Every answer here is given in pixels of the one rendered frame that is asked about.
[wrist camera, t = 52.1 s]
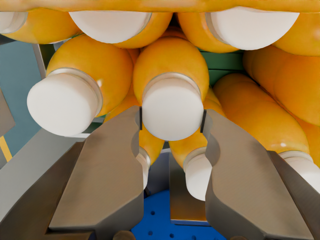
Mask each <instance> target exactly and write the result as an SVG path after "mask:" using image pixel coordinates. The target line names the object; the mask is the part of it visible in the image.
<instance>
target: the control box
mask: <svg viewBox="0 0 320 240"><path fill-rule="evenodd" d="M15 125H16V123H15V121H14V118H13V116H12V114H11V111H10V109H9V107H8V104H7V102H6V100H5V97H4V95H3V93H2V90H1V88H0V138H1V137H2V136H3V135H4V134H6V133H7V132H8V131H9V130H11V129H12V128H13V127H14V126H15Z"/></svg>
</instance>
